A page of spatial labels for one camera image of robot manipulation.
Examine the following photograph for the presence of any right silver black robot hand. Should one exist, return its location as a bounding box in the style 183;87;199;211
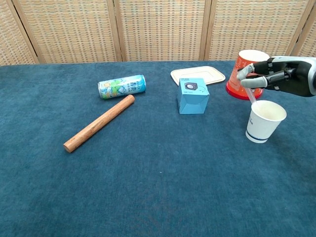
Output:
236;56;316;98

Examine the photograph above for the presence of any thin grey pen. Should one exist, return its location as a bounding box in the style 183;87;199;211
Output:
245;85;260;107

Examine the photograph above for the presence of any small white paper cup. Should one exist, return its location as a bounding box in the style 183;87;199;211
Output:
245;100;288;144

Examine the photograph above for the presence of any large red paper cup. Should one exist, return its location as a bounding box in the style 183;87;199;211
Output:
225;49;271;101

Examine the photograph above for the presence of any beige rectangular food container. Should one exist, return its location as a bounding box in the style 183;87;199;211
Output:
170;65;226;87

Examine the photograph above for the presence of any light blue cardboard box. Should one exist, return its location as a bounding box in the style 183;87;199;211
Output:
176;78;210;116

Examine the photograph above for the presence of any woven bamboo folding screen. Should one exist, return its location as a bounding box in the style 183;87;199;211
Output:
0;0;316;66

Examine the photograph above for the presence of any blue green drink can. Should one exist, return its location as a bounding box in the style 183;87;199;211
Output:
97;74;147;100

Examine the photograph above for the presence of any dark blue table mat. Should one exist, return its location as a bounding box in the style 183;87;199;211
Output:
0;59;316;237

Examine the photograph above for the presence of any wooden round rod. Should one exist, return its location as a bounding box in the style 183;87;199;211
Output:
63;94;136;154

